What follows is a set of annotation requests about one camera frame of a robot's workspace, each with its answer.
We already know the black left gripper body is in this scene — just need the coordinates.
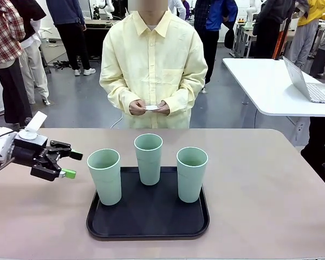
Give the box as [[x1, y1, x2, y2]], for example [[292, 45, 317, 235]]
[[12, 139, 54, 166]]

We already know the mint green cup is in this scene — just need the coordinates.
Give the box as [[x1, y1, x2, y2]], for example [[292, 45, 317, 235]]
[[176, 147, 209, 203], [133, 133, 164, 186], [87, 148, 122, 206]]

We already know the white scalloped paper coaster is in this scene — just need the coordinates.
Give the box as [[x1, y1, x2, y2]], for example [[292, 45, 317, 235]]
[[140, 104, 166, 112]]

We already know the person's right forearm yellow sleeve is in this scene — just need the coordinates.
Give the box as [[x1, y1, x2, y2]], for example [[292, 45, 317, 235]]
[[99, 78, 136, 116]]

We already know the person's left forearm yellow sleeve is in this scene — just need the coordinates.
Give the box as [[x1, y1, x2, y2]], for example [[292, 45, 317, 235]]
[[162, 78, 208, 116]]

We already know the person's right hand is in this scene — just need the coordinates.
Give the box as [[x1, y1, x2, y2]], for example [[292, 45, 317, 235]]
[[128, 99, 147, 116]]

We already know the person's left hand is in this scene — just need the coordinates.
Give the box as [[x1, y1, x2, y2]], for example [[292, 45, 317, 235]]
[[154, 100, 171, 116]]

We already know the silver laptop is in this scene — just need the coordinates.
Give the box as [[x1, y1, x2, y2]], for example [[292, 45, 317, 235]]
[[282, 56, 325, 105]]

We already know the person in beige trousers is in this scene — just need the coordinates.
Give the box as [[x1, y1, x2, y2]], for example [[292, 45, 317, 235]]
[[10, 0, 51, 106]]

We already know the white table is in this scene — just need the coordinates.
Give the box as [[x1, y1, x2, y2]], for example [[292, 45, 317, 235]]
[[222, 57, 325, 141]]

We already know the black plastic tray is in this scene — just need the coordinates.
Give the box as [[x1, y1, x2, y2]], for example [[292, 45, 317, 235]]
[[86, 166, 211, 241]]

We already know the black background desk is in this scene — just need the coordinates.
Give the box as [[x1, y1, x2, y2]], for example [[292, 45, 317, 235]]
[[83, 18, 120, 59]]

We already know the person in red plaid shirt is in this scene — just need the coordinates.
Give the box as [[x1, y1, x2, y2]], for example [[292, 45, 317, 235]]
[[0, 0, 35, 127]]

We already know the person in yellow shirt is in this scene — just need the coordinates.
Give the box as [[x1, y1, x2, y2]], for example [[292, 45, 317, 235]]
[[99, 2, 209, 129]]

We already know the person with white sneakers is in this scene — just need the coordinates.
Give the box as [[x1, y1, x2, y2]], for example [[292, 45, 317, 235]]
[[45, 0, 97, 77]]

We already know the person in yellow jacket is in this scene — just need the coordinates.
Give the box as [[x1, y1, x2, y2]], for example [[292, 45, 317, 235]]
[[288, 0, 325, 68]]

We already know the person in dark grey jacket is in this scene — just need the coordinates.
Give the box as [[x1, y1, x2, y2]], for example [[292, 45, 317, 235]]
[[252, 0, 301, 60]]

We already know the grey background desk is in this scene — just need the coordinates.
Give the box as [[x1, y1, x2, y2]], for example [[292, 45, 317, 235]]
[[232, 23, 255, 59]]

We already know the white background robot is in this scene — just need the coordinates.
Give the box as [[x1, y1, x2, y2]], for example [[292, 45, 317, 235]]
[[92, 0, 115, 20]]

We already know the black bag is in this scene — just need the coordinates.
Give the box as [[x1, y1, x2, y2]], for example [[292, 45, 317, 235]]
[[224, 27, 235, 50]]

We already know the person in blue jacket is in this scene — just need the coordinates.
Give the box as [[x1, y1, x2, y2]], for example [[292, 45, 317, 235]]
[[193, 0, 239, 94]]

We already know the person in white shirt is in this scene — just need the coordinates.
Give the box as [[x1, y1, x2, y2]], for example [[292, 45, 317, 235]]
[[169, 0, 187, 20]]

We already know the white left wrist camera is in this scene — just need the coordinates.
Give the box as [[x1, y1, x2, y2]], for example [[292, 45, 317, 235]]
[[15, 112, 48, 146]]

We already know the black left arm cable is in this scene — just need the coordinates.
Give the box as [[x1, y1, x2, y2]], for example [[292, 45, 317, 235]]
[[0, 132, 17, 173]]

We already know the white floor cable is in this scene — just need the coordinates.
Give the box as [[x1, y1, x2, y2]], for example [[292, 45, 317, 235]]
[[110, 113, 125, 129]]

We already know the orange and black post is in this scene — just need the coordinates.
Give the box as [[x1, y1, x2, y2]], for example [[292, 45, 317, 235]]
[[272, 18, 291, 61]]

